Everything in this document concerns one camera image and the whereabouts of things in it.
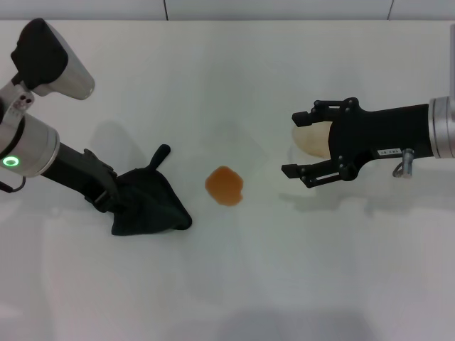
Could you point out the orange-brown liquid stain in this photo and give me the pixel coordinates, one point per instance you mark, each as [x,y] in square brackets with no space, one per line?
[224,184]

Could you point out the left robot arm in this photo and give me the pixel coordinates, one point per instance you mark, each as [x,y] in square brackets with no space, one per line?
[32,142]

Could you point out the dark cloth rag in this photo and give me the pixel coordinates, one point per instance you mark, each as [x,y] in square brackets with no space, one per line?
[149,209]

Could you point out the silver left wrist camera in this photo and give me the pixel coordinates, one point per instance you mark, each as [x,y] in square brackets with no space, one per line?
[46,60]

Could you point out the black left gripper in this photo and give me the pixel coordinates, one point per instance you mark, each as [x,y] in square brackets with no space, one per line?
[81,174]

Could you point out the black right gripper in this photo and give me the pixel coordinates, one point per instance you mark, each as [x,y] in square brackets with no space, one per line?
[377,131]

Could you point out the white paper cup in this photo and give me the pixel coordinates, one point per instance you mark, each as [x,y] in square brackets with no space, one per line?
[313,140]

